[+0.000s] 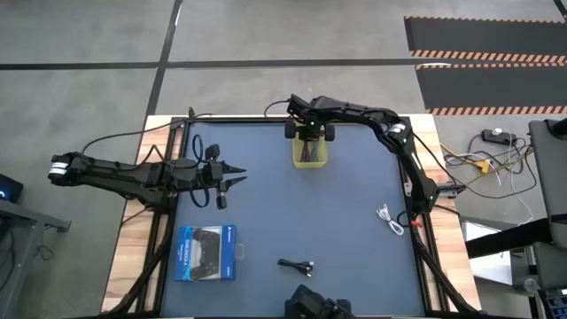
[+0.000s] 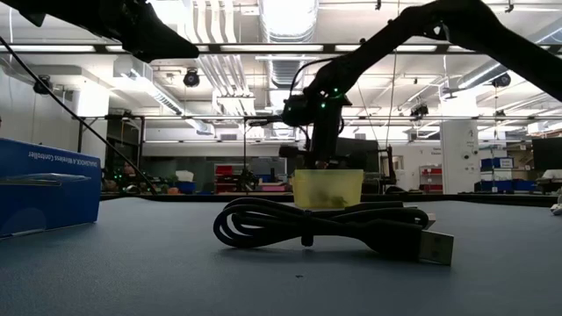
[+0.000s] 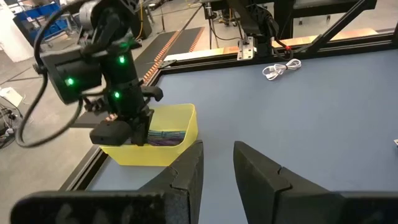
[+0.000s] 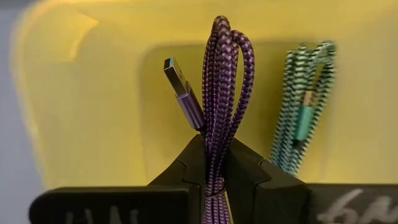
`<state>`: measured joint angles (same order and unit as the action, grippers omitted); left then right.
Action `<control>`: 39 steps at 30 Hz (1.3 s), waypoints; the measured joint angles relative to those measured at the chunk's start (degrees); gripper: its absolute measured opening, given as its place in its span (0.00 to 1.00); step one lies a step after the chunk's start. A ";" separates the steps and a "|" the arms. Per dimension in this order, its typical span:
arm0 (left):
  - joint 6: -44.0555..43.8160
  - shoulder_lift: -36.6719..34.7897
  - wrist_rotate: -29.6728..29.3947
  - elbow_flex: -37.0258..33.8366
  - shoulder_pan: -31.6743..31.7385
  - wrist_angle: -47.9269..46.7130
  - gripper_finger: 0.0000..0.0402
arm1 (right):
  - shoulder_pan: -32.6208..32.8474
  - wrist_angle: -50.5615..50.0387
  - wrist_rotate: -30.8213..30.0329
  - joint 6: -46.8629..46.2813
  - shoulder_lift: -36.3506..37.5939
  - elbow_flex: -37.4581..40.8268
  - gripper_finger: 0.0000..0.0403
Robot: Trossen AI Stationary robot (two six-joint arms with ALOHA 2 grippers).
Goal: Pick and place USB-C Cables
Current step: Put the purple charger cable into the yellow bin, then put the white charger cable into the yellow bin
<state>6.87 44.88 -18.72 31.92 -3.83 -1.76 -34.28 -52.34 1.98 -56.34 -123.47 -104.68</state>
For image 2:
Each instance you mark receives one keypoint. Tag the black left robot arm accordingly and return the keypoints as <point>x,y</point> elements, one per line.
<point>131,26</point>

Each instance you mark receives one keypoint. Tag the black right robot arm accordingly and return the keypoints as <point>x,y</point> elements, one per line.
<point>483,26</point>

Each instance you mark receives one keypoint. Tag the yellow translucent plastic bin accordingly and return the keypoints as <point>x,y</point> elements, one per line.
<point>327,182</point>

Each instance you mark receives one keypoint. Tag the black computer monitor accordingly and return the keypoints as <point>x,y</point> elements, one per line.
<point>548,154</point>
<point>362,153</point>

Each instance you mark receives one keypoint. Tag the pink tray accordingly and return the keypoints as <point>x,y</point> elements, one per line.
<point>273,188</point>

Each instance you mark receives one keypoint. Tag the black ceiling spotlight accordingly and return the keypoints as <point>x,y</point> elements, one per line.
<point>501,80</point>
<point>419,109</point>
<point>191,79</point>
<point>42,84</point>

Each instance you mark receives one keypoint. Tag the red bin shelf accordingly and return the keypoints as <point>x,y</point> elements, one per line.
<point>431,177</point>

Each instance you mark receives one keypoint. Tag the red storage bins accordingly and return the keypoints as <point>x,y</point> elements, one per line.
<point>224,170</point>

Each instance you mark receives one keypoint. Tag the white column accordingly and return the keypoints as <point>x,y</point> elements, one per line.
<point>458,158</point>

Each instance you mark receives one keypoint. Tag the blue tub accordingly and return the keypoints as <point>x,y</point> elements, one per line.
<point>187,188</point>

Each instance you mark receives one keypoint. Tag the white container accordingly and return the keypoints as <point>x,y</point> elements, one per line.
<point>185,176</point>

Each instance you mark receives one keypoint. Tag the blue storage bins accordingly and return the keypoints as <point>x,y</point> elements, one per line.
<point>497,163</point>

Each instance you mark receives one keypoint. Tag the person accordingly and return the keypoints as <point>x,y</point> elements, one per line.
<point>129,169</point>

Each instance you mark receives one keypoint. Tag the small white object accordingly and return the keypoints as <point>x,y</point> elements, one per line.
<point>557,206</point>

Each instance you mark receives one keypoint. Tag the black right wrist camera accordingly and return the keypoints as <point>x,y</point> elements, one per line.
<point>298,112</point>

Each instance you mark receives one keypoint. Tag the black metal frame stand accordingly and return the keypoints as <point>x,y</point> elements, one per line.
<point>245,149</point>
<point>80,131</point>

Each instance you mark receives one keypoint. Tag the silver round ceiling duct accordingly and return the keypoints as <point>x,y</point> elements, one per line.
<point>287,19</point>

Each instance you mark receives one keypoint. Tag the black overhead frame bar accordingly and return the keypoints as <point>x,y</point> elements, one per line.
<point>211,48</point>

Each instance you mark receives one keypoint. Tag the white ceiling air duct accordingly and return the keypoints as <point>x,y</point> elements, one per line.
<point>147,85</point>

